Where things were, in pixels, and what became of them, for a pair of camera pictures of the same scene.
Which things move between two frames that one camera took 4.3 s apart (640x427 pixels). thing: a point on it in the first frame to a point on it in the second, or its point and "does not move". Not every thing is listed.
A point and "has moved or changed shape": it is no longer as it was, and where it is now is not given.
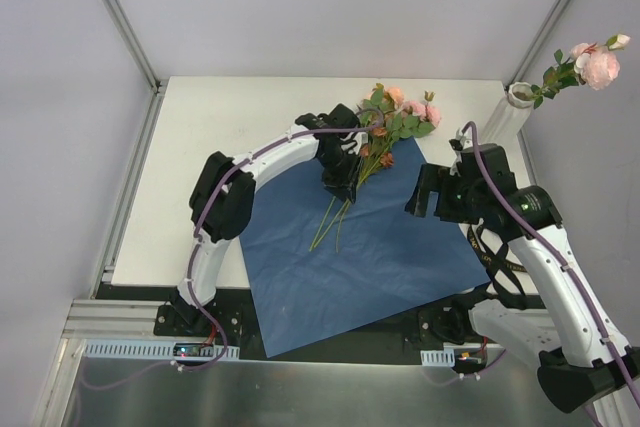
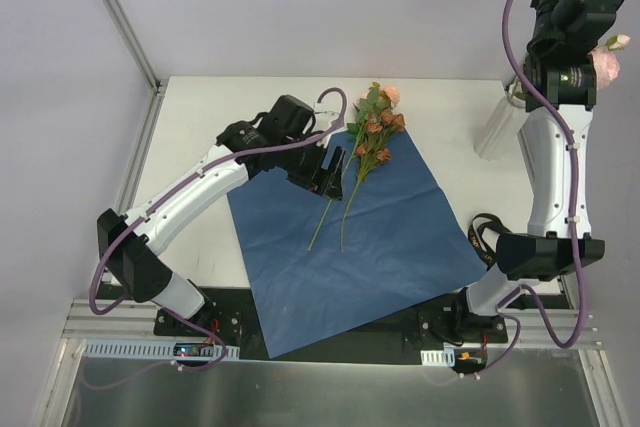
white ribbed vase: x=509 y=115 does not move
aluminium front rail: x=109 y=320 does not move
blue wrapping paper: x=323 y=268 does not move
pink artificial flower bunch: x=385 y=117 has moved or changed shape
